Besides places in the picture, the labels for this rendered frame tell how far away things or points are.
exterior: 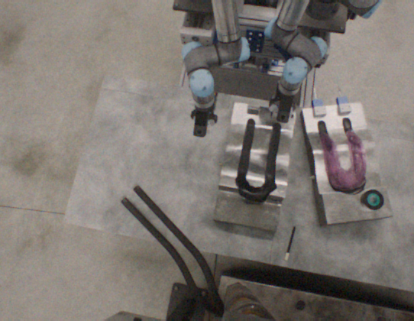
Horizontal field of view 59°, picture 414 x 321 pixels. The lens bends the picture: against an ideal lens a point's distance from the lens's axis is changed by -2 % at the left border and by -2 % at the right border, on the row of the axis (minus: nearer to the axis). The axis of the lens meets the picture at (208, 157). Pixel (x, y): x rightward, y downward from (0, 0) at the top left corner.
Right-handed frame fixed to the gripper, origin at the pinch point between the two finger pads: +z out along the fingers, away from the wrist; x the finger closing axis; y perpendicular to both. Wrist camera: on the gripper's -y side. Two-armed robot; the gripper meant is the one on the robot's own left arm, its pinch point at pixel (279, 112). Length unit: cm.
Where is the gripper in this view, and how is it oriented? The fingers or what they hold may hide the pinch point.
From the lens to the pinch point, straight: 159.7
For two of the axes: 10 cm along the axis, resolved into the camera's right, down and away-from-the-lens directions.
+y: 1.9, -9.5, 2.5
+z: 0.3, 2.6, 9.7
